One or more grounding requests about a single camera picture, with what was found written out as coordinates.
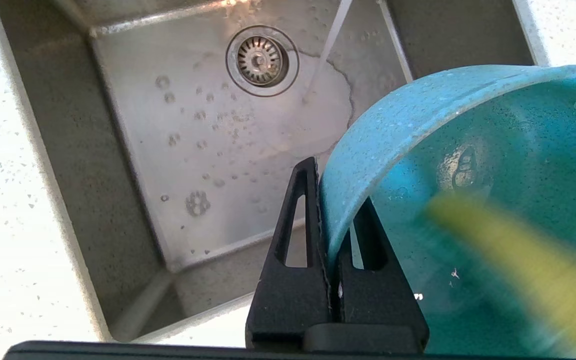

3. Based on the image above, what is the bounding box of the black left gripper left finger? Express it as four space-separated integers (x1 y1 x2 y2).
246 157 340 347

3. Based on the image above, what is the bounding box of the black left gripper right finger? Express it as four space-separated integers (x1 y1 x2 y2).
335 196 430 347

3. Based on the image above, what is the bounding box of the yellow green sponge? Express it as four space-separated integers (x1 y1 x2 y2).
425 192 576 359

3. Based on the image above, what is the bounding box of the teal bowl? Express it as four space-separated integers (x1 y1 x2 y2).
319 64 576 357

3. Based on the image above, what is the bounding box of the stainless steel sink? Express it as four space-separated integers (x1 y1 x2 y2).
0 0 539 344

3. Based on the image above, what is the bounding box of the round metal sink strainer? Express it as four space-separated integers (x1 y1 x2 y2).
225 25 300 97

